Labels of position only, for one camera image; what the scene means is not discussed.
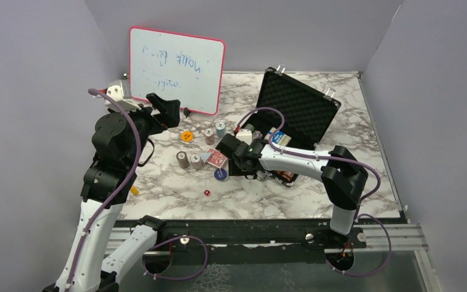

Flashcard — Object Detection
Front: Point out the light blue chip stack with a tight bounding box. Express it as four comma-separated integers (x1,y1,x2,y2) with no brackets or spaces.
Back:
215,122,226,138

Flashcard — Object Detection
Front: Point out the white red chip stack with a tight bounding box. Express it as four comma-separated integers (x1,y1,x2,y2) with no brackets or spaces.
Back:
204,128,215,145

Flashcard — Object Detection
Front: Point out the brown chip stack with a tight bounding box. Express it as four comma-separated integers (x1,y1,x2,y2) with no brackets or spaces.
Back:
176,151,190,169

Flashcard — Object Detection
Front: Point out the grey chip stack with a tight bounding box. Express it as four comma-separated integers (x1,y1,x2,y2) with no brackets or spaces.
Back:
189,153,204,170

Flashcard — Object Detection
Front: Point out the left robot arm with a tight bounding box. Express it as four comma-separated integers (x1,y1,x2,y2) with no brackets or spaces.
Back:
46,89,181,291

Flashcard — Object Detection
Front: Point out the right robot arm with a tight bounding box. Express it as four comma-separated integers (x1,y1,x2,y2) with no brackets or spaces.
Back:
216,134,368,248

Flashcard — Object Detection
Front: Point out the red playing card deck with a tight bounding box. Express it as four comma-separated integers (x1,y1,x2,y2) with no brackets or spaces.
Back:
206,148,228,169

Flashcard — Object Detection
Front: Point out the orange dealer button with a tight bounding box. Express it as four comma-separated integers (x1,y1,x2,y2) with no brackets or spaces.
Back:
181,131,194,142

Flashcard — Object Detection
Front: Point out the blue dealer button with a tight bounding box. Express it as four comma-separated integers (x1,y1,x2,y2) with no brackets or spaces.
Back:
213,169,229,182

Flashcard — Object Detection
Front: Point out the blue white card deck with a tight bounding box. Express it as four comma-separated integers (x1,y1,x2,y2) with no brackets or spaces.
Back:
265,127,291,146

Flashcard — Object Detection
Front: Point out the pink framed whiteboard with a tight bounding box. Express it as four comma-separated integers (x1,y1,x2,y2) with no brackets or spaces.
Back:
129,27,226,116

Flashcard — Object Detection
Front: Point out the black poker case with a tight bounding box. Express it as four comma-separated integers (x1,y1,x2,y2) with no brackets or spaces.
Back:
234,67,342,187

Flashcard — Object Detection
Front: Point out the yellow small object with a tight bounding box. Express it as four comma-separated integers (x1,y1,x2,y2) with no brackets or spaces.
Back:
130,186,139,196

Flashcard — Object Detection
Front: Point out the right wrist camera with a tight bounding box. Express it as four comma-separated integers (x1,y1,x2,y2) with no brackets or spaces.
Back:
235,123,255,145

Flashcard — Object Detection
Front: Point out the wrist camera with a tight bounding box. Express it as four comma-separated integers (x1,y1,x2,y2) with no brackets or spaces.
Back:
235,123,255,145
105,80,141,112

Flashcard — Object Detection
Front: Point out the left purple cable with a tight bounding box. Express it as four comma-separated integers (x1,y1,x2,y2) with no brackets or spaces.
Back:
64,88,142,290

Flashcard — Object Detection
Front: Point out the purple cable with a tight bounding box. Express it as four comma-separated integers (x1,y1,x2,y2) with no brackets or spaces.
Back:
233,106,393,278
64,88,142,290

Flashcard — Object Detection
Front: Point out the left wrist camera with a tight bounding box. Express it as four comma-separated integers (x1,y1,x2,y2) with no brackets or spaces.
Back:
105,80,141,112

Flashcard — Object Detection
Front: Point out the black mounting rail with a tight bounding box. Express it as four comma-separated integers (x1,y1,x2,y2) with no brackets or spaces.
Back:
108,217,407,267

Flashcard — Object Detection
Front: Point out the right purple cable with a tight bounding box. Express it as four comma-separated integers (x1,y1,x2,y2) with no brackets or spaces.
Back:
233,106,393,278

